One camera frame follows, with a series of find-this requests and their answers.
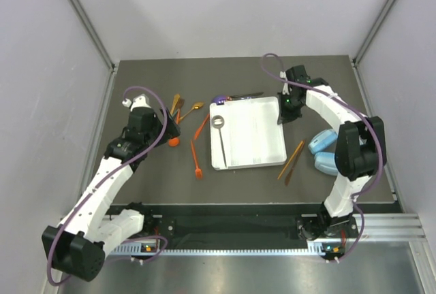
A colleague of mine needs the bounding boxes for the orange plastic knife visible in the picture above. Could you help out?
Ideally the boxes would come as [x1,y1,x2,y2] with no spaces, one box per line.
[193,114,210,141]

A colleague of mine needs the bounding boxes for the orange plastic fork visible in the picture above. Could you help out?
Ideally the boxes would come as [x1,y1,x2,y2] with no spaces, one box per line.
[190,140,203,180]

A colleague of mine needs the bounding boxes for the white divided utensil tray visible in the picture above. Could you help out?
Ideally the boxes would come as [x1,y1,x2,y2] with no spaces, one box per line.
[209,97,287,171]

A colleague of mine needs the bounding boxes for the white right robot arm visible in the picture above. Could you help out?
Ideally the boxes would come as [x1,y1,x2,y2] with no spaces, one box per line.
[278,65,386,240]

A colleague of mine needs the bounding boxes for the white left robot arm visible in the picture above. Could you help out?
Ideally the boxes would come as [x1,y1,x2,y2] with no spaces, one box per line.
[42,87,180,286]

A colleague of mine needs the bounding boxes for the orange plastic spoon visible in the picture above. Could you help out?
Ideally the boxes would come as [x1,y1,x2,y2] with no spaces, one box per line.
[168,137,180,147]

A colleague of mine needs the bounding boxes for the gold metal spoon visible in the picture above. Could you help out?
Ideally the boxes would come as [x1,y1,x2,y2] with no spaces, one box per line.
[178,101,204,122]

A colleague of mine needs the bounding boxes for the silver metal spoon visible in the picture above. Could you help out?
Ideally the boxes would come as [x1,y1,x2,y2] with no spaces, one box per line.
[211,115,227,167]

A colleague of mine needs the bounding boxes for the iridescent purple spoon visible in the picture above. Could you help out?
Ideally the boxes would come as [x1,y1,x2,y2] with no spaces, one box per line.
[212,95,231,105]

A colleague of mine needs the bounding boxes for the light blue headphones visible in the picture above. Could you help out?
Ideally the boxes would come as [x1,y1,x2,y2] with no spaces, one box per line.
[308,129,338,176]

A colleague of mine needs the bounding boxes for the gold ornate utensil handle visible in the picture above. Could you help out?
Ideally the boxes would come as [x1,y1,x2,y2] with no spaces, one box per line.
[171,93,181,114]

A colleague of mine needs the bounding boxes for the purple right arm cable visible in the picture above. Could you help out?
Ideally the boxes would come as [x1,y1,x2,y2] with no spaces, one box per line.
[260,52,385,261]

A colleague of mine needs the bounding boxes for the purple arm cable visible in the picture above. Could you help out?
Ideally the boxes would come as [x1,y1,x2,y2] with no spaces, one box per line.
[46,85,169,287]
[260,52,385,261]

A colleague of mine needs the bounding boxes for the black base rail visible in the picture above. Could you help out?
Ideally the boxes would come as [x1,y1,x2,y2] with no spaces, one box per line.
[98,201,403,250]

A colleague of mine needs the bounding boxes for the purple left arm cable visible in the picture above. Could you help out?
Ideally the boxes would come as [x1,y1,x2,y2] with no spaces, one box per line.
[46,85,169,287]

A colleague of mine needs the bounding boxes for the grey cable duct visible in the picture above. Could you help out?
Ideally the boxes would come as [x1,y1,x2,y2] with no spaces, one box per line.
[110,240,341,258]

